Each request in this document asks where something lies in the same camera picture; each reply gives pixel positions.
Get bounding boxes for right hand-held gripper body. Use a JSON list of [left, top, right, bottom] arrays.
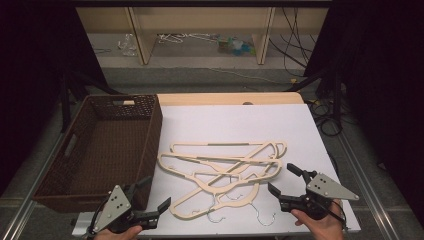
[[278, 169, 360, 221]]

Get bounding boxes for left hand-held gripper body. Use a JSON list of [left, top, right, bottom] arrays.
[[94, 184, 158, 234]]

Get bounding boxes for brown woven basket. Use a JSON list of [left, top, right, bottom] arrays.
[[32, 93, 164, 214]]

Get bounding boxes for person's left hand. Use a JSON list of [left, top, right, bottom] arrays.
[[93, 225, 144, 240]]

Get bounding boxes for person's right hand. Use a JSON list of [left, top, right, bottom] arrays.
[[290, 199, 345, 240]]

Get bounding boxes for white table cover sheet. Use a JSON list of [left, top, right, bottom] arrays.
[[71, 103, 362, 238]]

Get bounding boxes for black stand legs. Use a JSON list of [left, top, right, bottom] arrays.
[[284, 66, 344, 125], [59, 69, 122, 134]]

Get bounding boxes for black curtain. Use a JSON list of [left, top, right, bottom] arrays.
[[303, 0, 424, 228], [0, 0, 108, 196]]

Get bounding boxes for pile of coloured plastic things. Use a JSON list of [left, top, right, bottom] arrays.
[[217, 35, 257, 57]]

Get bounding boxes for clear plastic bag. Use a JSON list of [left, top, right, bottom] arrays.
[[116, 33, 138, 57]]

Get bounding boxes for white hangers on floor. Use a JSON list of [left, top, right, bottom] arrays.
[[157, 32, 221, 45]]

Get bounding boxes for beige wooden shelf unit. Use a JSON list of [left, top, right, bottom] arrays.
[[75, 6, 329, 66]]

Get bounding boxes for left hand-held gripper cable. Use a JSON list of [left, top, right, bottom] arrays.
[[86, 196, 112, 240]]

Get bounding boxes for hand-held gripper cable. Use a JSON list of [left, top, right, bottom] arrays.
[[86, 196, 112, 240], [328, 199, 348, 232]]

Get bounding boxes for right hand-held gripper cable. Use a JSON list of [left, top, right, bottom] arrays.
[[328, 199, 348, 232]]

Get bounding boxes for coiled black floor cables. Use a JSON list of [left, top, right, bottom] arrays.
[[308, 96, 344, 138]]

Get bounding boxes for thin white floor cord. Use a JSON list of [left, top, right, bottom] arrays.
[[208, 66, 296, 85]]

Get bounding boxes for hanging black cables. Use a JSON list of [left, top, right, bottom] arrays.
[[269, 6, 318, 78]]

